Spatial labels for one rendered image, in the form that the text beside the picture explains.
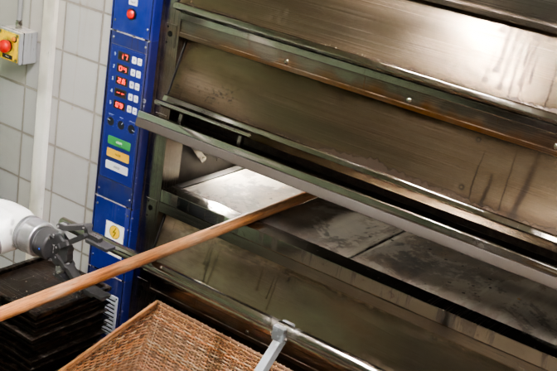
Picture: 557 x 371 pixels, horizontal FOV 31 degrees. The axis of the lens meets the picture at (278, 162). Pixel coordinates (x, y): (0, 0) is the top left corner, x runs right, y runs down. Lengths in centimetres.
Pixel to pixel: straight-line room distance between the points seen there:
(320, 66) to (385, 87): 19
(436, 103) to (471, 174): 18
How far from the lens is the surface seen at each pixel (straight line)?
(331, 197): 242
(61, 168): 324
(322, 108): 258
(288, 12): 259
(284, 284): 277
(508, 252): 224
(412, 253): 279
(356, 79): 250
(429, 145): 244
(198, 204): 288
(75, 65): 312
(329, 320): 271
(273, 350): 231
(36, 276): 308
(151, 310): 303
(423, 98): 242
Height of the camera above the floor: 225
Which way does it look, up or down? 19 degrees down
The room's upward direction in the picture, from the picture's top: 9 degrees clockwise
